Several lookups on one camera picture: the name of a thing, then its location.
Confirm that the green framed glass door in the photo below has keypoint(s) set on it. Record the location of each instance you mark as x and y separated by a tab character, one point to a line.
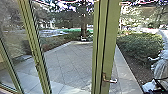
34	50

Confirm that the trimmed green hedge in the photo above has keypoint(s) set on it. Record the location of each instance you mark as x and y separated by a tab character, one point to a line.
140	45

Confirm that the grey outdoor bench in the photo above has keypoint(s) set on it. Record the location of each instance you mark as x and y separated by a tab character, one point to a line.
83	39

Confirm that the large tree trunk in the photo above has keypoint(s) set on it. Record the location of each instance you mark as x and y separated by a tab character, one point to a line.
83	30

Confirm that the low green ground shrubs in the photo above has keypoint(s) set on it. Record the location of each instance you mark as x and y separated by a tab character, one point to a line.
50	41

